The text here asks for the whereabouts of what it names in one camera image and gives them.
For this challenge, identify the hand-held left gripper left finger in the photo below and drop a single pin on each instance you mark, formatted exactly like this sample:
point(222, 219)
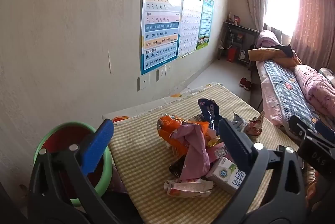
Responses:
point(99, 145)

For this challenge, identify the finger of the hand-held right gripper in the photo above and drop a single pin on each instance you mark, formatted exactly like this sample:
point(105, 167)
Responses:
point(325, 132)
point(299, 127)

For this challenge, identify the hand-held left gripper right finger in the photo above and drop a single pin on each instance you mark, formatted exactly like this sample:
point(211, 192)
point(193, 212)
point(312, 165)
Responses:
point(233, 140)

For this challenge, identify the silver blue wrapper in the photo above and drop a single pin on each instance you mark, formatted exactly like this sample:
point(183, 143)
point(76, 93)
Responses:
point(239, 121)

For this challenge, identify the paper ball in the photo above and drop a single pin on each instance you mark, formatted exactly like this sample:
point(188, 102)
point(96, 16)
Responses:
point(255, 127)

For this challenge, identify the white milk carton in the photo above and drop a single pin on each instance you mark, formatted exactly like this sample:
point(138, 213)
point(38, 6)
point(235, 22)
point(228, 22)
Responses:
point(225, 174)

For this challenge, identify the blue cookie wrapper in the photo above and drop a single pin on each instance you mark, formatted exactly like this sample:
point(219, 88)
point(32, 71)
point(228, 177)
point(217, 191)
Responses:
point(209, 114)

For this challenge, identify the red bin with green rim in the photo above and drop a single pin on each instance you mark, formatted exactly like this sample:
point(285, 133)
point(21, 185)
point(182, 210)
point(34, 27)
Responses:
point(65, 135)

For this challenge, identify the mauve pink plastic wrapper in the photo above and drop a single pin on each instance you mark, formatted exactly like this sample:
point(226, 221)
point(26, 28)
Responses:
point(195, 156)

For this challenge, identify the dark brown wrapper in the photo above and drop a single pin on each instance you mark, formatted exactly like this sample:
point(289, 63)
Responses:
point(176, 166)

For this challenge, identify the orange snack wrapper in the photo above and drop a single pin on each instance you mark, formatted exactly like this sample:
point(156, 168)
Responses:
point(167, 132)

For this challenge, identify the white orange wrapper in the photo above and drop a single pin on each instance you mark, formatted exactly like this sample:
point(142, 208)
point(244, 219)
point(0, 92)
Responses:
point(183, 187)

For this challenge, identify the person's right hand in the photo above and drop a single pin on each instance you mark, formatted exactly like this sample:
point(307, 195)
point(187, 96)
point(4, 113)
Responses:
point(312, 190)

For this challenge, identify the blue checkered bed cover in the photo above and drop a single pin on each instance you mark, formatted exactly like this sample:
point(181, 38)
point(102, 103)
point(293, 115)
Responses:
point(285, 90)

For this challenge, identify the bed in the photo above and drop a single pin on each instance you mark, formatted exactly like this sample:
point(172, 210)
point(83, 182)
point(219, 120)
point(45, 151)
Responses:
point(272, 98)

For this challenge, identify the pink floral quilt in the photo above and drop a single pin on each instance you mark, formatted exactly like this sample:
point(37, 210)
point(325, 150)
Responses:
point(314, 85)

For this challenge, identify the dark garment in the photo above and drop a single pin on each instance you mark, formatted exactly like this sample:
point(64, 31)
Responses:
point(284, 50)

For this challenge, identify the orange blanket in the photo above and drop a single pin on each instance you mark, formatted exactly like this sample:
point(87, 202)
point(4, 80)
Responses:
point(261, 53)

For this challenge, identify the red box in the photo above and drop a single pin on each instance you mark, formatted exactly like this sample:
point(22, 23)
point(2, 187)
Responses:
point(231, 54)

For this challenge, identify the folded pink quilt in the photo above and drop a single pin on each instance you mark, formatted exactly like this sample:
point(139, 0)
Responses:
point(267, 39)

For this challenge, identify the pink patterned curtain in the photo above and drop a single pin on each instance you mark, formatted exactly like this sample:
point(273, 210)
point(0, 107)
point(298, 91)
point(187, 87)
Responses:
point(314, 22)

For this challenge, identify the dark metal shelf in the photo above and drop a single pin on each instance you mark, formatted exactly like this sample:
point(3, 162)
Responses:
point(242, 30)

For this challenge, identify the window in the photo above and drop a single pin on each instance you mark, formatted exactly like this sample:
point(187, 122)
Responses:
point(282, 1)

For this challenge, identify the white wall socket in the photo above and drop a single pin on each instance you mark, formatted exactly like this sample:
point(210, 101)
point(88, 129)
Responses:
point(169, 68)
point(161, 73)

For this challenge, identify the green-blue chart wall poster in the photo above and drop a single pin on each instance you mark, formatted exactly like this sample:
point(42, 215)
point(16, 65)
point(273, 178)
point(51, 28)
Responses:
point(206, 22)

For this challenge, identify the white chart wall poster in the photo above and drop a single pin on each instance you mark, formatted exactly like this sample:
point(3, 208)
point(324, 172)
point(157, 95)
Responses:
point(189, 22)

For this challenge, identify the blue letter wall poster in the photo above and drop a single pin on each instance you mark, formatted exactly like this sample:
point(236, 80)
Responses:
point(159, 22)

